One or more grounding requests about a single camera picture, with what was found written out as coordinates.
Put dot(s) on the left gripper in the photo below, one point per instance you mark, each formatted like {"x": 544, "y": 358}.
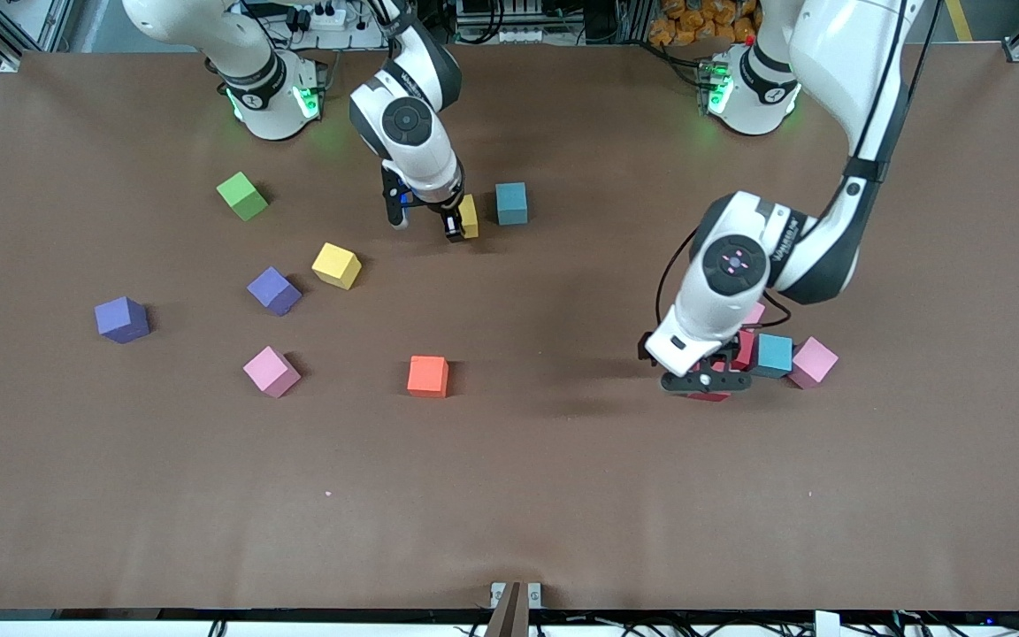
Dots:
{"x": 729, "y": 350}

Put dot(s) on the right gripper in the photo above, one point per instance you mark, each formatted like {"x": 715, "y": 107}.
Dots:
{"x": 444, "y": 206}

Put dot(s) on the purple cube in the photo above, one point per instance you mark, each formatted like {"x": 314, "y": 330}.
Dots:
{"x": 120, "y": 318}
{"x": 274, "y": 290}

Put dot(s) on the small white box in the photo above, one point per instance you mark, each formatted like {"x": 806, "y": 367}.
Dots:
{"x": 828, "y": 625}

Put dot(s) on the brown table mat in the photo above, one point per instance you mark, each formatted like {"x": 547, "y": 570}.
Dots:
{"x": 563, "y": 495}

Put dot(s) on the yellow cube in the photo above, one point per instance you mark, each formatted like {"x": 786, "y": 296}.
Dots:
{"x": 471, "y": 217}
{"x": 336, "y": 265}

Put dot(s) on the metal bracket with brown post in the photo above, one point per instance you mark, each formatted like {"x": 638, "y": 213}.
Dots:
{"x": 512, "y": 610}

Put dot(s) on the white power strip with plugs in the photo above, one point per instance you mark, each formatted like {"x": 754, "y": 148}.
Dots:
{"x": 333, "y": 16}

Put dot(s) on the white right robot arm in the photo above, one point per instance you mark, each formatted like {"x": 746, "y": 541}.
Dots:
{"x": 253, "y": 62}

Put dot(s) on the light blue cube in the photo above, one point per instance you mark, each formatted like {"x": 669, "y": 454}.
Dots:
{"x": 511, "y": 202}
{"x": 773, "y": 354}

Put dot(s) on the pile of orange objects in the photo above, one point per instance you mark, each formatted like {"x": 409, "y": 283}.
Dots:
{"x": 669, "y": 26}

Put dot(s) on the green cube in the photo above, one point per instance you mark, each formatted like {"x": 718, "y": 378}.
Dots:
{"x": 242, "y": 196}

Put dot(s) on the pink cube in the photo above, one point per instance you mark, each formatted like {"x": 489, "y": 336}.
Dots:
{"x": 755, "y": 314}
{"x": 271, "y": 372}
{"x": 813, "y": 362}

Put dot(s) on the orange cube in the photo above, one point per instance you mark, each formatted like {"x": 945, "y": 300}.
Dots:
{"x": 428, "y": 376}

